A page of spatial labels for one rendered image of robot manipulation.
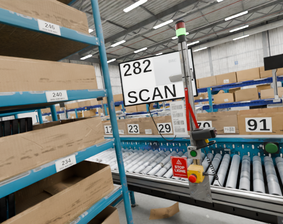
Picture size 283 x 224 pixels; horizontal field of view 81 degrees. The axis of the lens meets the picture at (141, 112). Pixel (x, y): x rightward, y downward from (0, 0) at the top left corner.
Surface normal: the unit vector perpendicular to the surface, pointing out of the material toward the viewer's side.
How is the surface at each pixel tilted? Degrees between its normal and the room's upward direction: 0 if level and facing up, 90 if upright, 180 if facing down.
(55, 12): 91
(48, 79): 91
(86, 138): 91
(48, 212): 91
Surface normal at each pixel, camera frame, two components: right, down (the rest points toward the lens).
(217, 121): -0.54, 0.15
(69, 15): 0.83, -0.07
